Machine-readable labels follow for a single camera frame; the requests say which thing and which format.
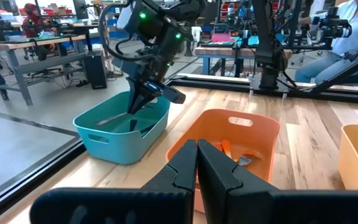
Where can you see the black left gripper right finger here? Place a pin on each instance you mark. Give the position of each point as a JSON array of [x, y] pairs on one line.
[[253, 205]]

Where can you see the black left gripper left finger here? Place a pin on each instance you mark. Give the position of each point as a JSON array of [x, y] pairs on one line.
[[154, 202]]

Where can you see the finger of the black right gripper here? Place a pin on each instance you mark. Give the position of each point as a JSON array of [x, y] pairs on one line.
[[138, 98], [171, 93]]

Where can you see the black fork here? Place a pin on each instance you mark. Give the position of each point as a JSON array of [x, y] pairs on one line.
[[148, 129], [133, 124], [110, 119]]

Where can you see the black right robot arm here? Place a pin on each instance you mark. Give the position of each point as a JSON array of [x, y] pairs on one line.
[[267, 46]]

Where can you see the black computer tower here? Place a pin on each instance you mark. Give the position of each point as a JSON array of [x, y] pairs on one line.
[[95, 71]]

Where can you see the green plastic bin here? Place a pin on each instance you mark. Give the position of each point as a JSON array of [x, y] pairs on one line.
[[120, 149]]

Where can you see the blue legged table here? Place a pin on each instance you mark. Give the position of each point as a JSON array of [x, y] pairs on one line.
[[216, 51]]

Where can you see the orange plastic bin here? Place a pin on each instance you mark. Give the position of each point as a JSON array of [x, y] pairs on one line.
[[259, 137]]

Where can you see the wooden top workbench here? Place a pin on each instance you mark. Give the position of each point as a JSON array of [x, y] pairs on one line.
[[51, 62]]

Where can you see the yellow plastic bin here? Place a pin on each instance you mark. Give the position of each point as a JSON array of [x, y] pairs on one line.
[[350, 161]]

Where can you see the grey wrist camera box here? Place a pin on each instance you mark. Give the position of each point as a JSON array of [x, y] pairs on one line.
[[124, 18]]

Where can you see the black aluminium table frame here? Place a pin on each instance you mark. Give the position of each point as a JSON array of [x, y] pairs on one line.
[[228, 87]]

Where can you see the black camera rig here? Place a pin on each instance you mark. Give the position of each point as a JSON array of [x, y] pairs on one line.
[[332, 26]]

